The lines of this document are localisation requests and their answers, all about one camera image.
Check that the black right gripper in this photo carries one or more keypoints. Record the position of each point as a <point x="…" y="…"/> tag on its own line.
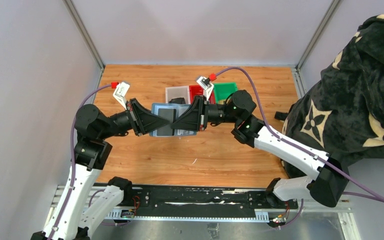
<point x="202" y="113"/>

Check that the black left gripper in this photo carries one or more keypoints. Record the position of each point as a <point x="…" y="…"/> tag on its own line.
<point x="134" y="117"/>

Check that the blue card holder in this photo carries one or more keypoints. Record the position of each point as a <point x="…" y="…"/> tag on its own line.
<point x="170" y="111"/>

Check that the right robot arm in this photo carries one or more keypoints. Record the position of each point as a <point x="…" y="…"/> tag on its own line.
<point x="322" y="180"/>

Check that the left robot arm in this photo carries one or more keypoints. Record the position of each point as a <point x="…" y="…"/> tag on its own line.
<point x="71" y="220"/>

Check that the black wallet in white bin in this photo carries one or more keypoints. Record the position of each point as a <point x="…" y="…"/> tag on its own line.
<point x="178" y="100"/>

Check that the red plastic bin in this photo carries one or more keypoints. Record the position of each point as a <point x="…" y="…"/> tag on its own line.
<point x="195" y="90"/>

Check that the white plastic bin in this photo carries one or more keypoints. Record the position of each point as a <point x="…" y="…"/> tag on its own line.
<point x="177" y="92"/>

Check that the green plastic bin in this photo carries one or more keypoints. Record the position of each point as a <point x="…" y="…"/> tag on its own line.
<point x="223" y="90"/>

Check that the black floral blanket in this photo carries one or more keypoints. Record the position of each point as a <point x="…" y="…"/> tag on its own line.
<point x="343" y="113"/>

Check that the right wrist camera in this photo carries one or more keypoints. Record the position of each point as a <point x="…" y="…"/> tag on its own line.
<point x="206" y="84"/>

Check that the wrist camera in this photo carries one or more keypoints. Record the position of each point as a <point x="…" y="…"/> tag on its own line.
<point x="206" y="84"/>
<point x="120" y="91"/>

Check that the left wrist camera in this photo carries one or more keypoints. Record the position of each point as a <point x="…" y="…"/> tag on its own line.
<point x="120" y="91"/>

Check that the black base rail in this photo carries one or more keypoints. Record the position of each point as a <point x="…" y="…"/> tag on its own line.
<point x="202" y="203"/>

